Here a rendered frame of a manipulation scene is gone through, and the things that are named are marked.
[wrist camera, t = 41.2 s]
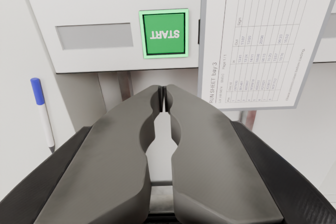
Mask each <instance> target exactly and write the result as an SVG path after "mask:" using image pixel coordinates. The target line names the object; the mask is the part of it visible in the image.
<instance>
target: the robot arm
mask: <svg viewBox="0 0 336 224"><path fill-rule="evenodd" d="M163 105H165V112H168V114H169V115H170V127H171V138H172V140H173V141H174V142H175V143H176V145H177V148H176V150H175V152H174V153H173V154H172V156H171V172H172V190H173V206H174V214H175V217H176V218H177V220H178V221H179V222H180V223H182V224H336V209H335V208H334V207H333V206H332V204H331V203H330V202H329V201H328V200H327V199H326V198H325V197H324V195H323V194H322V193H321V192H320V191H319V190H318V189H317V188H316V187H315V186H314V185H313V184H312V183H311V182H310V181H309V180H308V179H307V178H306V177H305V176H304V175H303V174H302V173H300V172H299V171H298V170H297V169H296V168H295V167H294V166H292V165H291V164H290V163H289V162H288V161H287V160H285V159H284V158H283V157H282V156H281V155H279V154H278V153H277V152H276V151H275V150H274V149H272V148H271V147H270V146H269V145H268V144H266V143H265V142H264V141H263V140H262V139H261V138H259V137H258V136H257V135H256V134H255V133H253V132H252V131H251V130H250V129H249V128H248V127H246V126H245V125H244V124H243V123H242V122H241V121H239V120H236V121H232V120H231V119H230V118H228V117H227V116H226V115H225V114H224V113H223V112H221V111H220V110H219V109H217V108H216V107H215V106H213V105H211V104H210V103H208V102H207V101H205V100H203V99H201V98H199V97H197V96H195V95H193V94H191V93H190V92H188V91H186V90H184V89H182V88H180V87H178V86H176V85H174V84H168V85H167V86H161V85H151V86H149V87H147V88H146V89H144V90H142V91H140V92H139V93H137V94H135V95H133V96H132V97H130V98H128V99H126V100H125V101H123V102H121V103H120V104H118V105H116V106H115V107H113V108H112V109H111V110H109V111H108V112H107V113H105V114H104V115H103V116H102V117H101V118H100V119H99V120H97V121H96V122H95V123H94V124H93V125H92V126H83V127H82V128H81V129H80V130H79V131H78V132H76V133H75V134H74V135H73V136H72V137H71V138H70V139H68V140H67V141H66V142H65V143H64V144H63V145H62V146H60V147H59V148H58V149H57V150H56V151H55V152H53V153H52V154H51V155H50V156H49V157H48V158H47V159H45V160H44V161H43V162H42V163H41V164H40V165H39V166H37V167H36V168H35V169H34V170H33V171H32V172H31V173H29V174H28V175H27V176H26V177H25V178H24V179H23V180H22V181H21V182H19V183H18V184H17V185H16V186H15V187H14V188H13V189H12V190H11V191H10V192H9V193H8V194H7V195H6V196H5V197H4V198H3V199H2V200H1V201H0V224H142V223H143V222H144V221H145V220H146V219H147V217H148V214H149V209H150V199H151V190H152V186H151V179H150V172H149V165H148V158H147V155H146V151H147V149H148V147H149V146H150V144H151V143H152V142H153V141H154V140H155V138H156V135H155V125H154V121H155V119H156V117H157V116H158V115H159V114H160V113H162V112H163Z"/></svg>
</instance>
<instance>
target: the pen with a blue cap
mask: <svg viewBox="0 0 336 224"><path fill-rule="evenodd" d="M30 82H31V86H32V90H33V94H34V97H35V101H36V105H37V109H38V112H39V116H40V120H41V123H42V127H43V131H44V135H45V138H46V142H47V146H48V147H49V149H50V151H51V153H54V152H55V143H54V138H53V134H52V130H51V126H50V122H49V118H48V114H47V109H46V105H45V101H44V97H43V93H42V89H41V85H40V80H39V78H37V77H34V78H31V79H30Z"/></svg>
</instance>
